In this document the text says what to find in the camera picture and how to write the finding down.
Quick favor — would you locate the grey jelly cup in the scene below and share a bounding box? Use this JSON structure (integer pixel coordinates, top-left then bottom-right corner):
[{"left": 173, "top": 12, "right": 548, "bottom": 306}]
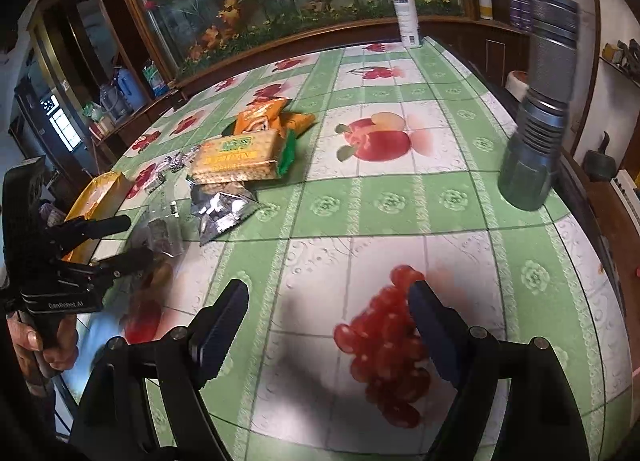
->
[{"left": 146, "top": 218, "right": 182, "bottom": 256}]

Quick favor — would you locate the person's left hand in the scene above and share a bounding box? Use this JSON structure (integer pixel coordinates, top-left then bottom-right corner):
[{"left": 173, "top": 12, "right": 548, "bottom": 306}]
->
[{"left": 7, "top": 313, "right": 80, "bottom": 379}]

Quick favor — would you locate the barred window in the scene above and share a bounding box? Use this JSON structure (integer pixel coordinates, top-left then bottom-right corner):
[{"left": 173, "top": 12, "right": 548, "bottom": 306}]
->
[{"left": 47, "top": 108, "right": 81, "bottom": 152}]

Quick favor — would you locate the yellow cardboard box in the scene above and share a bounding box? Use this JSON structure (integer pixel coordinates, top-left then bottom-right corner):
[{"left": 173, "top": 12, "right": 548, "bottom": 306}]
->
[{"left": 62, "top": 171, "right": 133, "bottom": 264}]

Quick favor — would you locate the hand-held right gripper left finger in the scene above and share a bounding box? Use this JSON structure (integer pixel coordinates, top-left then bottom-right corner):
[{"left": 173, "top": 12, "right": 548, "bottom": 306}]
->
[{"left": 70, "top": 278, "right": 250, "bottom": 461}]

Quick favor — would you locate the brown wooden cabinet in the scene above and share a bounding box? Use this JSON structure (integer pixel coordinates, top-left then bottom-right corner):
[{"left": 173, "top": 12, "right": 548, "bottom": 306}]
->
[{"left": 87, "top": 88, "right": 188, "bottom": 172}]

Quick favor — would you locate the yellow wafer packet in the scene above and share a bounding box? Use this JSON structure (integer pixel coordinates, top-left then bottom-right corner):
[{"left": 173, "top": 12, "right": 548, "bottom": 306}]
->
[{"left": 186, "top": 121, "right": 298, "bottom": 185}]

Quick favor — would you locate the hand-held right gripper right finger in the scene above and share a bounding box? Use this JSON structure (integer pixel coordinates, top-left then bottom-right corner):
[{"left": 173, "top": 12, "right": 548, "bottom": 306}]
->
[{"left": 407, "top": 280, "right": 591, "bottom": 461}]

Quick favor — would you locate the grey thermos jug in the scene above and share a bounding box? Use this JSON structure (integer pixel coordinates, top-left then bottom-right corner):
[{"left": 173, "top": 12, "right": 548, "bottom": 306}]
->
[{"left": 99, "top": 84, "right": 126, "bottom": 122}]

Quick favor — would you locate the orange bowl-print snack packet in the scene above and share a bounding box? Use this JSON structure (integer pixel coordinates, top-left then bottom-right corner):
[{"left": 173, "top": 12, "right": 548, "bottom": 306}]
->
[{"left": 234, "top": 97, "right": 292, "bottom": 136}]

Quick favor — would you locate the silver foil snack packet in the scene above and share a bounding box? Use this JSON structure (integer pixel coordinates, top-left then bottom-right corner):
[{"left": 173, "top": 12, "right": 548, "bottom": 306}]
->
[{"left": 190, "top": 188, "right": 260, "bottom": 247}]

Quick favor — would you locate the dark green ornament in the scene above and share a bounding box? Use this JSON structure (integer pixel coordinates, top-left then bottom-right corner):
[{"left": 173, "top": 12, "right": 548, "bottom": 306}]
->
[{"left": 584, "top": 131, "right": 618, "bottom": 183}]

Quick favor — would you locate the blue thermos jug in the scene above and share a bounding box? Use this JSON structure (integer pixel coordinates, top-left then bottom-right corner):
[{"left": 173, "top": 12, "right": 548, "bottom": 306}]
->
[{"left": 114, "top": 66, "right": 146, "bottom": 109}]

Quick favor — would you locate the clear water bottle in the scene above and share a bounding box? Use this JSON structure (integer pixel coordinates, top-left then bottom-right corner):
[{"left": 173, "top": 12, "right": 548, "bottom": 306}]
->
[{"left": 142, "top": 58, "right": 168, "bottom": 98}]

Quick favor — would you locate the brown snack packet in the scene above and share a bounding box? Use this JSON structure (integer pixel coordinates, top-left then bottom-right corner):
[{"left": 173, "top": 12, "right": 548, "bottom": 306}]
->
[{"left": 192, "top": 181, "right": 248, "bottom": 198}]

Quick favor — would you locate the white power strip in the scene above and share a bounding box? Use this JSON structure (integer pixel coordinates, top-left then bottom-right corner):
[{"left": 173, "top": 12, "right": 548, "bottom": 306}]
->
[{"left": 611, "top": 168, "right": 640, "bottom": 229}]

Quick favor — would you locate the grey metal flashlight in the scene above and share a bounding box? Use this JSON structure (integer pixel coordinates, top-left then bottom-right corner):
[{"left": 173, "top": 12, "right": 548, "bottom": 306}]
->
[{"left": 497, "top": 0, "right": 581, "bottom": 212}]

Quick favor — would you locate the green fruit-print tablecloth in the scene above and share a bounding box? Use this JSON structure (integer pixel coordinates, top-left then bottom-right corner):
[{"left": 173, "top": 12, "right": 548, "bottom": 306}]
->
[{"left": 57, "top": 36, "right": 631, "bottom": 461}]

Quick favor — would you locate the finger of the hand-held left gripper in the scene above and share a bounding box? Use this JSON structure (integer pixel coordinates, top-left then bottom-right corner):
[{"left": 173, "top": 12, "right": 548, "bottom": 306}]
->
[
  {"left": 60, "top": 247, "right": 155, "bottom": 292},
  {"left": 47, "top": 215, "right": 132, "bottom": 262}
]

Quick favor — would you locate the white spray bottle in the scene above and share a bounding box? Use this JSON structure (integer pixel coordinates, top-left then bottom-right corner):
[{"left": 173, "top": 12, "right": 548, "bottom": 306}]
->
[{"left": 392, "top": 0, "right": 423, "bottom": 48}]

